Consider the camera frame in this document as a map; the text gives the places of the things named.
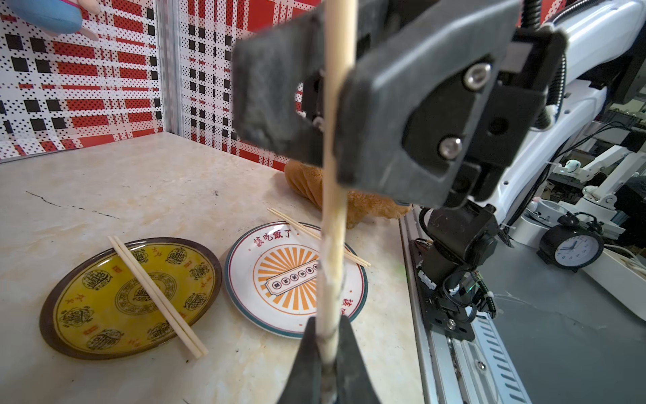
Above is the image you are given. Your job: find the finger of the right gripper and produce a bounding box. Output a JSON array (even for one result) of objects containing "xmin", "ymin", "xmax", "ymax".
[{"xmin": 230, "ymin": 0, "xmax": 392, "ymax": 170}]

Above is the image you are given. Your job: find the doll with striped blue shirt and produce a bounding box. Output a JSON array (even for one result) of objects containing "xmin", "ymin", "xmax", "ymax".
[{"xmin": 6, "ymin": 0, "xmax": 101, "ymax": 41}]

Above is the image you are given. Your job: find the yellow patterned plate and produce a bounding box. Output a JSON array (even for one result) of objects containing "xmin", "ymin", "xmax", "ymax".
[{"xmin": 40, "ymin": 237, "xmax": 222, "ymax": 360}]

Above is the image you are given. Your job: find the bare wooden chopstick pair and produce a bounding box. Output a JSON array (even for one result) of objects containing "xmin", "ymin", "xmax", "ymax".
[{"xmin": 267, "ymin": 208, "xmax": 371, "ymax": 267}]

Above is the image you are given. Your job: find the brown teddy bear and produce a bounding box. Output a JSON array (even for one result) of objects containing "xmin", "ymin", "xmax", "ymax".
[{"xmin": 284, "ymin": 160, "xmax": 412, "ymax": 229}]

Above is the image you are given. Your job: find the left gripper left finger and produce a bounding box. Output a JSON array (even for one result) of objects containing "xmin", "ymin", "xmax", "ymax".
[{"xmin": 278, "ymin": 317, "xmax": 322, "ymax": 404}]

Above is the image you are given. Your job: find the black alarm clock outside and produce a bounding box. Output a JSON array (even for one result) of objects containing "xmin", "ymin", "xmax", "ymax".
[{"xmin": 537, "ymin": 212, "xmax": 605, "ymax": 273}]

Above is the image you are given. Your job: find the white plate orange sunburst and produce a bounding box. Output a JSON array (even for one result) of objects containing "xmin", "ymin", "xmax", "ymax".
[{"xmin": 224, "ymin": 221, "xmax": 369, "ymax": 339}]

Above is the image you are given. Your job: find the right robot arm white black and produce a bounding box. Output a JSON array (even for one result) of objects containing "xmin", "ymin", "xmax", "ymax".
[{"xmin": 232, "ymin": 1, "xmax": 645, "ymax": 341}]

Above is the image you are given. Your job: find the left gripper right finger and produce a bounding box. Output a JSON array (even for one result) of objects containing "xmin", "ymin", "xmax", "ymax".
[{"xmin": 335, "ymin": 316, "xmax": 380, "ymax": 404}]

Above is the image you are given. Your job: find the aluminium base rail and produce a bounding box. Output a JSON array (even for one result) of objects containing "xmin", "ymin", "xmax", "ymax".
[{"xmin": 400, "ymin": 207, "xmax": 532, "ymax": 403}]

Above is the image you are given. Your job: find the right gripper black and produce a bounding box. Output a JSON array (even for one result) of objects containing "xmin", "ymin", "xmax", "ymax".
[{"xmin": 335, "ymin": 1, "xmax": 567, "ymax": 209}]

